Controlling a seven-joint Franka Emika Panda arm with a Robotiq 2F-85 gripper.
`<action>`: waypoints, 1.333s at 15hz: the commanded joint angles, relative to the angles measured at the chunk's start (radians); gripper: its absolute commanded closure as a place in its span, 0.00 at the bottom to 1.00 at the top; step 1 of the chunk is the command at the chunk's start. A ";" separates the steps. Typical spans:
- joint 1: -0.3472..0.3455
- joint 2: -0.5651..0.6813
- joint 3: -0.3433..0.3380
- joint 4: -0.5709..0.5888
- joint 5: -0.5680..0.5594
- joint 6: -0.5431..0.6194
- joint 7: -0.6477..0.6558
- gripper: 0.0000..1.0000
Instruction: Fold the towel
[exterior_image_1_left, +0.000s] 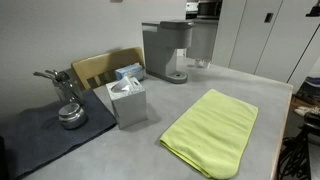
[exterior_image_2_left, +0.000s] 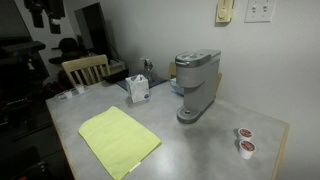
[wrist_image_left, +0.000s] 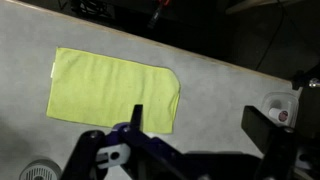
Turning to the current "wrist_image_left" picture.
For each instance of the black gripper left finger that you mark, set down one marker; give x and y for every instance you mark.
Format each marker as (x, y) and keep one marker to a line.
(143, 150)

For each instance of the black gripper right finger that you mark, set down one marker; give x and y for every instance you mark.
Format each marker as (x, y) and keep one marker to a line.
(273, 143)

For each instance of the yellow-green microfiber towel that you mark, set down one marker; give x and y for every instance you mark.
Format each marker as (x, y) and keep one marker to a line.
(106, 90)

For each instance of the white coffee pod red lid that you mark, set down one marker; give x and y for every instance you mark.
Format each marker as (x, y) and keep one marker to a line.
(279, 115)

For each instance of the clear plastic tray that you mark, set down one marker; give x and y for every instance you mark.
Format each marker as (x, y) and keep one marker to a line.
(273, 98)

